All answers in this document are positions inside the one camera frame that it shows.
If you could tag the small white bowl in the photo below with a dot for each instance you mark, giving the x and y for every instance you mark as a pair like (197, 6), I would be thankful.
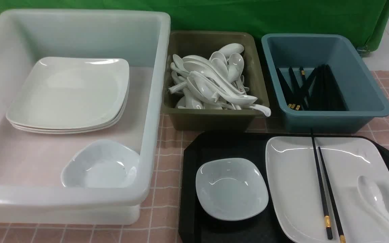
(102, 164)
(231, 189)

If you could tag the large white rice plate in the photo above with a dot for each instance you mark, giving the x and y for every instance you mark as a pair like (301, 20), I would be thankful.
(295, 193)

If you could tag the black chopstick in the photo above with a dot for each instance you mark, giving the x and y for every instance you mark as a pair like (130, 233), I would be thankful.
(329, 233)
(342, 238)

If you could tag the white ceramic spoon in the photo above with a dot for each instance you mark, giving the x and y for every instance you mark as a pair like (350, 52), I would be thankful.
(372, 197)

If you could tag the top white plate in stack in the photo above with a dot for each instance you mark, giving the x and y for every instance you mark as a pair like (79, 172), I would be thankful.
(64, 93)

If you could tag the middle white plate in stack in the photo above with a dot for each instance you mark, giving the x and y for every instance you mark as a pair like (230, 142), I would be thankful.
(74, 131)

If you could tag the pile of white spoons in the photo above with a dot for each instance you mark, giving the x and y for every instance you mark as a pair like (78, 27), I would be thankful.
(217, 81)

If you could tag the white spoon overhanging bin edge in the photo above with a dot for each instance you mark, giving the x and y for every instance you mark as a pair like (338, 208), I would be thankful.
(263, 109)

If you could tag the white spoon top of pile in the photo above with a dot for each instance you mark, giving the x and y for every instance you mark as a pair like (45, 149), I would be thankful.
(229, 49)

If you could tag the olive green spoon bin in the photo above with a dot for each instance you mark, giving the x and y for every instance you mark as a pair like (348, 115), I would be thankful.
(204, 43)

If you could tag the small white bowl in tub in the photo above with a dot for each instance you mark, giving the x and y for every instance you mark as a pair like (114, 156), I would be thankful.
(102, 164)

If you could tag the pink checked tablecloth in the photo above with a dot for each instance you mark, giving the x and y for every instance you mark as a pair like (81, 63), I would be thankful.
(159, 212)

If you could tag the large white plastic tub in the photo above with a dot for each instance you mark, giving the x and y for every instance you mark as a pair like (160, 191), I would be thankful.
(30, 163)

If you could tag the bundle of black chopsticks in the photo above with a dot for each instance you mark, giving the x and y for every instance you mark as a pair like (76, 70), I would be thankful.
(319, 91)

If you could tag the blue chopstick bin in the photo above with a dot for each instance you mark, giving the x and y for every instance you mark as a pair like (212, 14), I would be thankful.
(363, 96)

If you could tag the green backdrop cloth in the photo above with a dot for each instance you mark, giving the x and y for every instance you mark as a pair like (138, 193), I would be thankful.
(361, 21)

